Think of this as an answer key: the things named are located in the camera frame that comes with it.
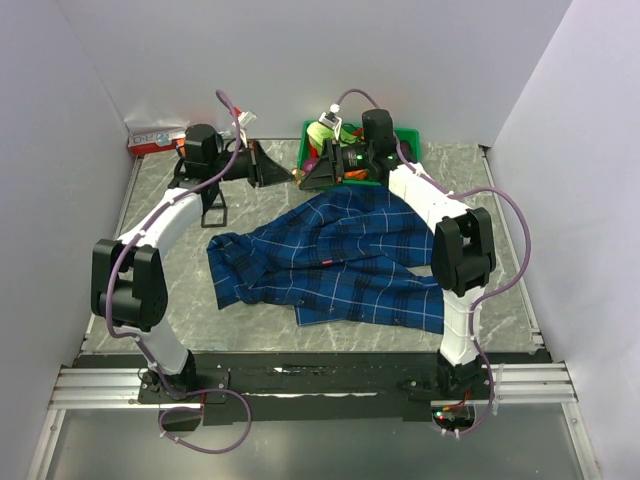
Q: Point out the red white carton box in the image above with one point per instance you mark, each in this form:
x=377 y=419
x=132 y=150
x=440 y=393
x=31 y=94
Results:
x=155 y=138

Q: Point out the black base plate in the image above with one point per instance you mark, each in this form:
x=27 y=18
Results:
x=308 y=386

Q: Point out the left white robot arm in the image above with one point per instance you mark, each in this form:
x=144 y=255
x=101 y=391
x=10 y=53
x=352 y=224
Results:
x=128 y=287

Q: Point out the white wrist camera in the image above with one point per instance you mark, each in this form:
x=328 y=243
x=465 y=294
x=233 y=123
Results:
x=244 y=119
x=331 y=120

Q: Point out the green plastic crate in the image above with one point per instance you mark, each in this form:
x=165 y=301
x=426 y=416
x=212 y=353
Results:
x=307 y=156

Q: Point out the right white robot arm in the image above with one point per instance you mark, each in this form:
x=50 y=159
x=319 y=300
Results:
x=463 y=252

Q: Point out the small brooch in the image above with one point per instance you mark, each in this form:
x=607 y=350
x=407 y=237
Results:
x=298 y=174

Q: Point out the aluminium rail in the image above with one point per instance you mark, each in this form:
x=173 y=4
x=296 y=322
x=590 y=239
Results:
x=106 y=388

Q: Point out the blue plaid shirt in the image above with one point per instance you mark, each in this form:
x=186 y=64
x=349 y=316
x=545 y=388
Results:
x=345 y=254

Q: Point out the orange cylinder bottle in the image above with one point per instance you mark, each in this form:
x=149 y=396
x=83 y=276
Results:
x=180 y=148

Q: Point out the napa cabbage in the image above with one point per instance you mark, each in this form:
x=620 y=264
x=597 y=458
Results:
x=317 y=133

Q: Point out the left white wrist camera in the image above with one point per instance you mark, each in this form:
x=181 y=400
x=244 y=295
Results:
x=244 y=119

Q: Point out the orange pumpkin toy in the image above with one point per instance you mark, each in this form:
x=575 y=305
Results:
x=357 y=175

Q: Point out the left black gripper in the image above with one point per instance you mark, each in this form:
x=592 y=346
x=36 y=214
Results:
x=262 y=170

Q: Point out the black folding frame stand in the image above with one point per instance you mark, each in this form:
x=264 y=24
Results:
x=212 y=210

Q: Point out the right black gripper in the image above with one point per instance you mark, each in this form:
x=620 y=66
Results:
x=326 y=172

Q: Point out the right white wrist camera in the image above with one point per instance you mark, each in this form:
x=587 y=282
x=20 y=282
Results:
x=331 y=120

